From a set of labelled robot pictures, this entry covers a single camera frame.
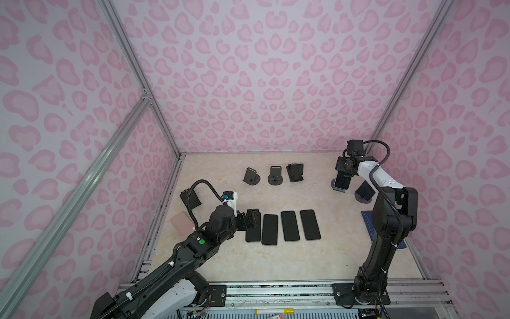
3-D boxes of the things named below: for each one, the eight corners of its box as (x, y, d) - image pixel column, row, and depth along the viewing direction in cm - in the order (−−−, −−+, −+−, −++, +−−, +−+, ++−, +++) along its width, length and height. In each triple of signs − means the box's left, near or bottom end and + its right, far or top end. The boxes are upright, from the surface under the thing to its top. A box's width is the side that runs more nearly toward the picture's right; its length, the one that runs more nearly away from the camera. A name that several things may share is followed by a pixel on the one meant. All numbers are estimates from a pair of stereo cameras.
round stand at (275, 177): (268, 185, 108) (268, 173, 100) (267, 177, 111) (268, 165, 103) (280, 185, 108) (282, 173, 100) (280, 177, 111) (281, 165, 103)
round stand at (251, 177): (244, 183, 109) (243, 174, 103) (249, 175, 112) (248, 167, 106) (256, 187, 107) (256, 179, 101) (260, 179, 110) (260, 171, 105)
